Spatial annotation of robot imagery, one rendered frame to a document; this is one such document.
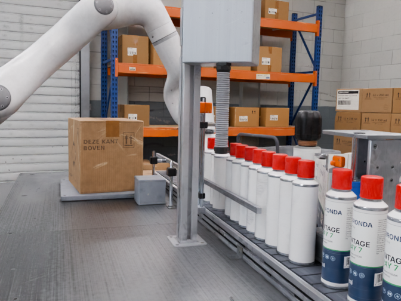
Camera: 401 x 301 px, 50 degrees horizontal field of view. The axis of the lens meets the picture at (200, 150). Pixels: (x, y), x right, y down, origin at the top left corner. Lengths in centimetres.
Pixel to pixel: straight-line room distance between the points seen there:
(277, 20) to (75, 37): 455
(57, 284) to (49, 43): 71
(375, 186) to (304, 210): 20
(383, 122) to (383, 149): 386
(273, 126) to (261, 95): 89
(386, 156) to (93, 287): 60
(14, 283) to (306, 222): 59
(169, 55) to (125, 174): 51
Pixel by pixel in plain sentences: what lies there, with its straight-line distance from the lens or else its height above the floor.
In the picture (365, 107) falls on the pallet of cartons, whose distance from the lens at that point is 483.
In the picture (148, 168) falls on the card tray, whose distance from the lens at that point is 233.
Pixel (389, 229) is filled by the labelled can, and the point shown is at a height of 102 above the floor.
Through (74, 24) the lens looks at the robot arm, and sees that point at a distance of 135.
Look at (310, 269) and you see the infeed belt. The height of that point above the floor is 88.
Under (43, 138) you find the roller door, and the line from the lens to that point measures 546.
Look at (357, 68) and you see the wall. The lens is 719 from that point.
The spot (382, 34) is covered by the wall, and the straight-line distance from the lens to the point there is 692.
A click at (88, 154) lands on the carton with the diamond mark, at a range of 164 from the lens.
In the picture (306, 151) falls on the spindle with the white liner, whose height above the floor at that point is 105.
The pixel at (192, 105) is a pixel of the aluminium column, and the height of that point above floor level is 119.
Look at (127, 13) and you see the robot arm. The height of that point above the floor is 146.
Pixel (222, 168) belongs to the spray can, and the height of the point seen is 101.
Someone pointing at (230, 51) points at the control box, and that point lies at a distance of 102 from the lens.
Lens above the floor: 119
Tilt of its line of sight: 6 degrees down
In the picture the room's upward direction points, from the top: 1 degrees clockwise
